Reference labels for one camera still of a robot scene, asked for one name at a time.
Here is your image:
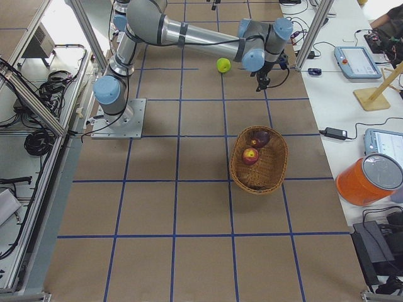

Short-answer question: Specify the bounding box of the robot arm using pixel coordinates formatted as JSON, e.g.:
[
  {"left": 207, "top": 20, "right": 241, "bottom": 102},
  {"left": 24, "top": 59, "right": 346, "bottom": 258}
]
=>
[{"left": 93, "top": 1, "right": 293, "bottom": 129}]

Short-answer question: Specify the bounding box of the wicker basket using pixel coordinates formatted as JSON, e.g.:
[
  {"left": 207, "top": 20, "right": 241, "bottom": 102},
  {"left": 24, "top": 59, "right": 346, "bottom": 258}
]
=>
[{"left": 230, "top": 126, "right": 288, "bottom": 195}]

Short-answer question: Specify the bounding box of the aluminium frame post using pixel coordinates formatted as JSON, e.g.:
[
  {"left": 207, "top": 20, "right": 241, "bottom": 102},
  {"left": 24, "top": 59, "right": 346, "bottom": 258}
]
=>
[{"left": 295, "top": 0, "right": 334, "bottom": 72}]

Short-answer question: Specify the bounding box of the small blue device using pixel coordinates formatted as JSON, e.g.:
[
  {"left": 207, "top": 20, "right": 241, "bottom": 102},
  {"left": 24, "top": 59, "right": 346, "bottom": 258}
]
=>
[{"left": 307, "top": 68, "right": 322, "bottom": 76}]

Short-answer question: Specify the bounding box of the dark red apple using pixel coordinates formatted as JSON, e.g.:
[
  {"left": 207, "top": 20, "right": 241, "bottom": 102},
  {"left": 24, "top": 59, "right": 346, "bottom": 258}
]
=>
[{"left": 251, "top": 130, "right": 270, "bottom": 148}]

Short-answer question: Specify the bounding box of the red yellow apple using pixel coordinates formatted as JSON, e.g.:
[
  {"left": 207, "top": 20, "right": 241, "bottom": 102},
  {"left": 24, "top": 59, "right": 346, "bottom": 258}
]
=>
[{"left": 242, "top": 147, "right": 259, "bottom": 165}]

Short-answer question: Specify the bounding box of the green apple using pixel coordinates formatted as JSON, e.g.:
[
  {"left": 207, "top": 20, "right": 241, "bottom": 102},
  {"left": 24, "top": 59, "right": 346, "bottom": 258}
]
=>
[{"left": 216, "top": 57, "right": 232, "bottom": 74}]

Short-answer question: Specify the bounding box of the blue teach pendant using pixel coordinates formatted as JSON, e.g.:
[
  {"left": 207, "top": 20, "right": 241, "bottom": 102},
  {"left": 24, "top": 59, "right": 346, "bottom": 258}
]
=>
[
  {"left": 363, "top": 128, "right": 402, "bottom": 159},
  {"left": 334, "top": 47, "right": 382, "bottom": 79}
]

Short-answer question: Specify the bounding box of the black power adapter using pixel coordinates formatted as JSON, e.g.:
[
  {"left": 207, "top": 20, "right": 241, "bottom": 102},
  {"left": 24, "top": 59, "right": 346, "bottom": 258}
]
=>
[{"left": 319, "top": 127, "right": 348, "bottom": 140}]

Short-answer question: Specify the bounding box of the orange bucket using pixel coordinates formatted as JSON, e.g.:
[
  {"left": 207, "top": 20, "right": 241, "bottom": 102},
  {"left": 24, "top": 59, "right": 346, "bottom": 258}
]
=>
[{"left": 336, "top": 153, "right": 402, "bottom": 206}]

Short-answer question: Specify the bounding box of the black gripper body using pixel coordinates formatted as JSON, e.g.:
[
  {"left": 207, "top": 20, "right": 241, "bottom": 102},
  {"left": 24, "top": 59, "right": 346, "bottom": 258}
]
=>
[{"left": 256, "top": 60, "right": 277, "bottom": 81}]

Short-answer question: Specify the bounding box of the wooden stand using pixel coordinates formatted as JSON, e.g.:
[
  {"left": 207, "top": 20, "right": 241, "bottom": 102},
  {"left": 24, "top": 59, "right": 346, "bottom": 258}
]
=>
[{"left": 353, "top": 62, "right": 402, "bottom": 111}]

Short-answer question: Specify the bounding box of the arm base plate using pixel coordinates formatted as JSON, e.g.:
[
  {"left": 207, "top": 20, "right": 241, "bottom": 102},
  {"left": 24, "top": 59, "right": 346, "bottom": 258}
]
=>
[{"left": 91, "top": 98, "right": 147, "bottom": 139}]

